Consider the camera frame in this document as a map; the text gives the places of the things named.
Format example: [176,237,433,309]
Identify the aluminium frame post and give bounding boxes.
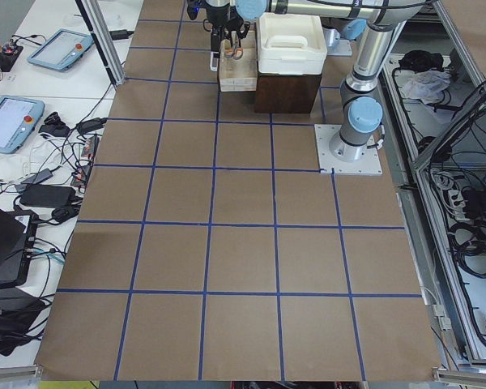
[75,0,126,88]

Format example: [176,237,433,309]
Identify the white crumpled cloth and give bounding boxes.
[400,71,451,105]

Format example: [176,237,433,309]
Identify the blue teach pendant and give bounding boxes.
[28,28,94,71]
[0,95,45,154]

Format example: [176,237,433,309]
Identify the black laptop computer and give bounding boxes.
[0,208,38,289]

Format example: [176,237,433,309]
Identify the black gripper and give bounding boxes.
[202,16,250,52]
[186,0,203,20]

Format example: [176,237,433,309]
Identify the blue teach pendant far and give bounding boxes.
[28,28,94,71]

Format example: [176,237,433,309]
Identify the grey orange handled scissors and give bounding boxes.
[224,40,244,61]

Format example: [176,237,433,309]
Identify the black power adapter brick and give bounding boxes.
[19,184,76,208]

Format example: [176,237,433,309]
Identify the dark brown wooden cabinet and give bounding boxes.
[254,73,322,113]

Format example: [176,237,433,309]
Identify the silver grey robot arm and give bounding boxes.
[186,1,387,56]
[186,1,429,163]

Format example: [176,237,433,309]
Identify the blue teach pendant near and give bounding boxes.
[0,95,45,154]

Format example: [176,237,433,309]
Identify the wooden drawer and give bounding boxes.
[218,34,258,92]

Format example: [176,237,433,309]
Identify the white foam tray box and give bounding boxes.
[257,13,327,75]

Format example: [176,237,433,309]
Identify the coiled black cables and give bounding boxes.
[447,218,486,280]

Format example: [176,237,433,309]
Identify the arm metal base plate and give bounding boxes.
[314,124,382,177]

